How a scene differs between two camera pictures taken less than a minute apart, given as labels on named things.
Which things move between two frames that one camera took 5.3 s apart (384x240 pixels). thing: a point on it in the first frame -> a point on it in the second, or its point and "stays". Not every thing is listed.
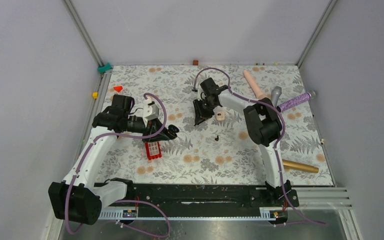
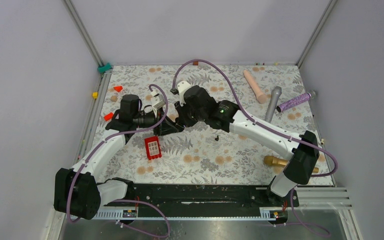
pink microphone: [256, 89] stays
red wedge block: [118, 88] stays
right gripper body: [203, 105] -> [188, 116]
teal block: [102, 69] stays
